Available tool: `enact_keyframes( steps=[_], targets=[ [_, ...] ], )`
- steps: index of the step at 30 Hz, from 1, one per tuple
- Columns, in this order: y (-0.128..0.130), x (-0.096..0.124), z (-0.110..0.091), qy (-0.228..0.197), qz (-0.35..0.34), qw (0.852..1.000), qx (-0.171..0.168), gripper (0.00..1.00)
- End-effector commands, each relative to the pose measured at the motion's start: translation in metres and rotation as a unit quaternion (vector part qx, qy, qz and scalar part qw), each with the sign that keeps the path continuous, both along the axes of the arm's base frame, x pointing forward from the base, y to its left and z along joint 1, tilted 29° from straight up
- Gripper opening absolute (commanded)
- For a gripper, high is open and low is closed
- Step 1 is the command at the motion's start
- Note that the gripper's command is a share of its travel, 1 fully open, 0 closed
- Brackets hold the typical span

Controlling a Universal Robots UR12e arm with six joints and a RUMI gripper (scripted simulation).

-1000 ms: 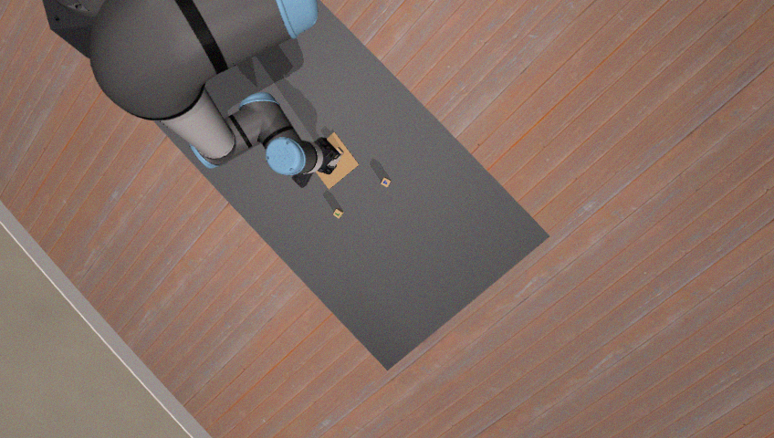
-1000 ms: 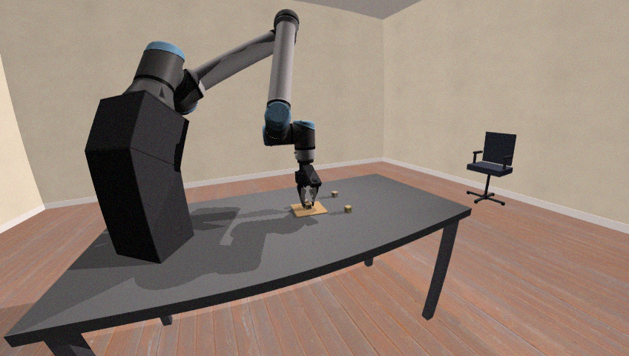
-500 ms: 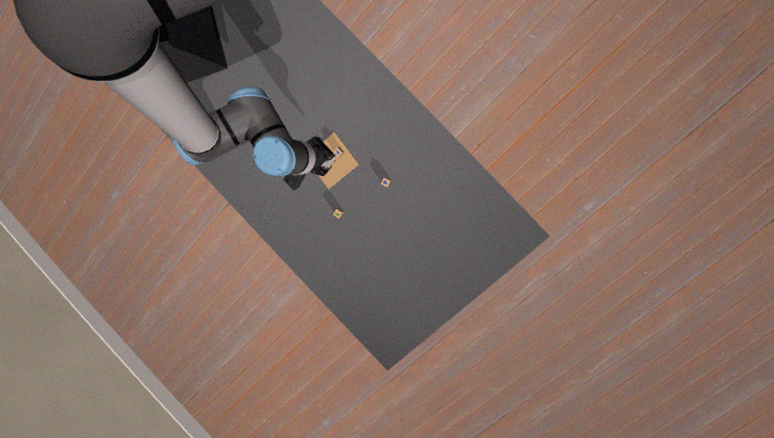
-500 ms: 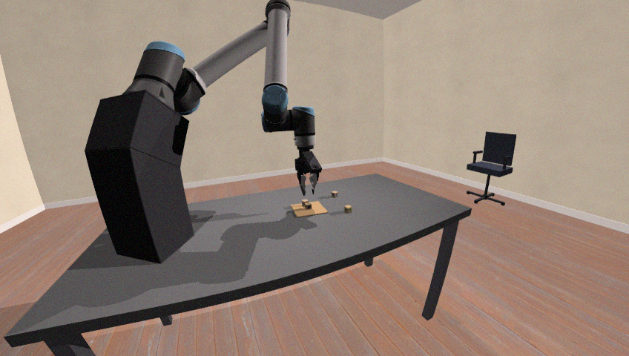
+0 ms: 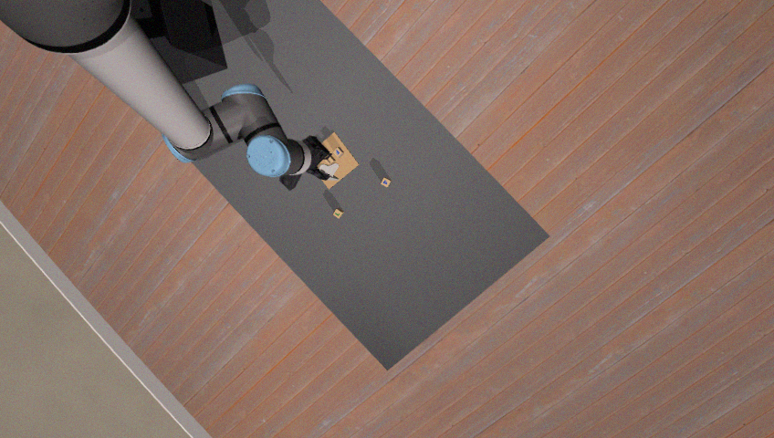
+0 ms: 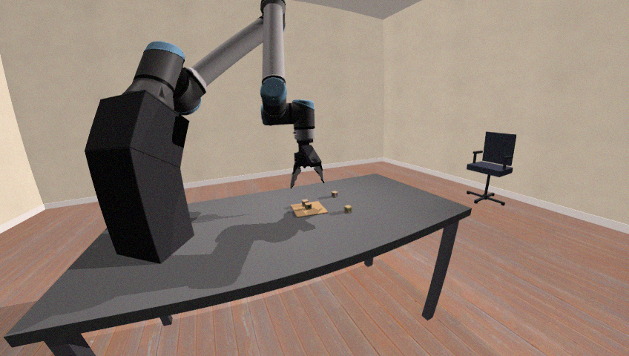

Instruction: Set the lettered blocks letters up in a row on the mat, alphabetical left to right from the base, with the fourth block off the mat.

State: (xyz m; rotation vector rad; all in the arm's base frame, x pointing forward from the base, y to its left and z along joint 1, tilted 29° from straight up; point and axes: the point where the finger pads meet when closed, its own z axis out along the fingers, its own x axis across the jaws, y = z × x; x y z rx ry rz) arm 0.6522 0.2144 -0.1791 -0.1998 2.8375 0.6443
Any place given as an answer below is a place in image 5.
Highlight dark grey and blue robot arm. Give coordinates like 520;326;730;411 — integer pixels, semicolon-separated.
0;0;311;191

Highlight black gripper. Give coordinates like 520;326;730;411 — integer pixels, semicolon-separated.
303;136;339;181

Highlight tan flat mat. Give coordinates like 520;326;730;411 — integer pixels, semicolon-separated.
322;132;359;189

